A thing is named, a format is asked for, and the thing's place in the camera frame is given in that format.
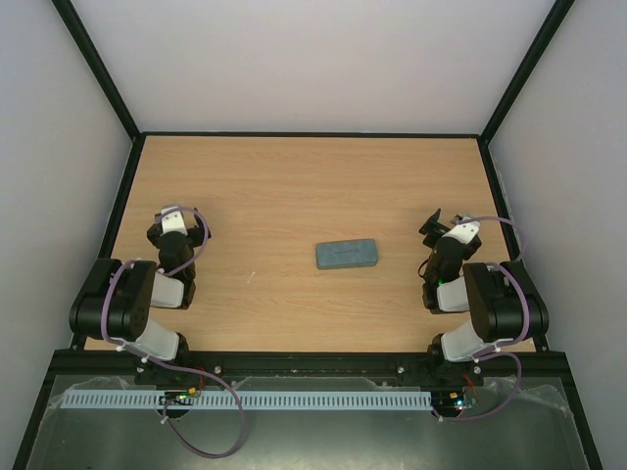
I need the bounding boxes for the grey glasses case green lining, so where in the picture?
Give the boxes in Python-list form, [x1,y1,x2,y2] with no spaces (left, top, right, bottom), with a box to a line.
[315,239,379,270]

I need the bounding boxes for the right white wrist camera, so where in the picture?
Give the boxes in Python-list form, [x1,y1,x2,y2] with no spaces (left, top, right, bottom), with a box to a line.
[443,220,480,245]

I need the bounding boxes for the light blue slotted cable duct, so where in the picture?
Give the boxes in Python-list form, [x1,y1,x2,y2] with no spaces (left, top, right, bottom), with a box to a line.
[60,390,432,411]

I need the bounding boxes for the black aluminium frame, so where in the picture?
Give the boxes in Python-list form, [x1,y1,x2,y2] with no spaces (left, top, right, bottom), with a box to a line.
[13,0,575,469]

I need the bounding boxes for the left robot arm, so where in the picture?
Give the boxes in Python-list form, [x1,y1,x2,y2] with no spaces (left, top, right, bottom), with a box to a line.
[69,206,212,384]

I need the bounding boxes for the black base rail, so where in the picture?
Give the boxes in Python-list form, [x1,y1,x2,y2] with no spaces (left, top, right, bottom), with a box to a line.
[48,348,569,388]

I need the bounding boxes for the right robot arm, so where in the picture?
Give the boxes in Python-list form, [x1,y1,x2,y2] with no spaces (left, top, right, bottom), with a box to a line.
[417,210,550,385]

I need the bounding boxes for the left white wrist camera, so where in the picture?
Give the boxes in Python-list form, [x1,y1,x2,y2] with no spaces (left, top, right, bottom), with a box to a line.
[159,206,188,235]

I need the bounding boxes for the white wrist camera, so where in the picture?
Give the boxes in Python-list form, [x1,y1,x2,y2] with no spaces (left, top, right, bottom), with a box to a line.
[443,220,480,245]
[159,206,188,235]

